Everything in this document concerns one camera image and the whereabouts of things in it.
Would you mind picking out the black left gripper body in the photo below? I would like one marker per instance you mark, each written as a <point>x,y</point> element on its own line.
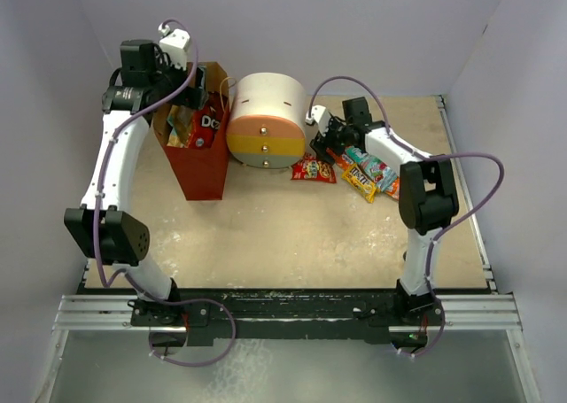
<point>169,80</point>

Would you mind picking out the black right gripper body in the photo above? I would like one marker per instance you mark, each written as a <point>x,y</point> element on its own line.
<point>337,135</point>

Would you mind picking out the red Doritos chip bag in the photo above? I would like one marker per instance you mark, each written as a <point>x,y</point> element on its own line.
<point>205,123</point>

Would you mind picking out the gold foil snack bag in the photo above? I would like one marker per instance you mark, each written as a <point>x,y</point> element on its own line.
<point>180,119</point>

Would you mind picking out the small red nut snack pack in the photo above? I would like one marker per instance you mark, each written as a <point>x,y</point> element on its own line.
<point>310,168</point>

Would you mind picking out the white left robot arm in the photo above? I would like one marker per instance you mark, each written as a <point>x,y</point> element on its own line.
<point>150,76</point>

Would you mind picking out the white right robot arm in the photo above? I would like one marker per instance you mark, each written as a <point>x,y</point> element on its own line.
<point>428,198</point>

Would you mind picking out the orange white snack bag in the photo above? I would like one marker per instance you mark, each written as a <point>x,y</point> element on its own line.
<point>343,162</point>

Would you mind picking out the red brown paper bag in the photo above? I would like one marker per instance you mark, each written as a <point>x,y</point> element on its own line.
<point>201,174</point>

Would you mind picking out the yellow M&M's candy pack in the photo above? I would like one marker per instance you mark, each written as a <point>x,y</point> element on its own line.
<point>356,177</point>

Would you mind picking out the white round drawer cabinet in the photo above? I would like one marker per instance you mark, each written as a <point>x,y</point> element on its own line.
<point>266,124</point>

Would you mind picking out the teal candy pouch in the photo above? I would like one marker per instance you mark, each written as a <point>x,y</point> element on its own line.
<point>374,168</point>

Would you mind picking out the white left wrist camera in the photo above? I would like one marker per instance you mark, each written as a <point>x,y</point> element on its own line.
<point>176,44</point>

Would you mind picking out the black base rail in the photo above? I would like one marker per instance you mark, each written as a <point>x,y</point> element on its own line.
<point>197,317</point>

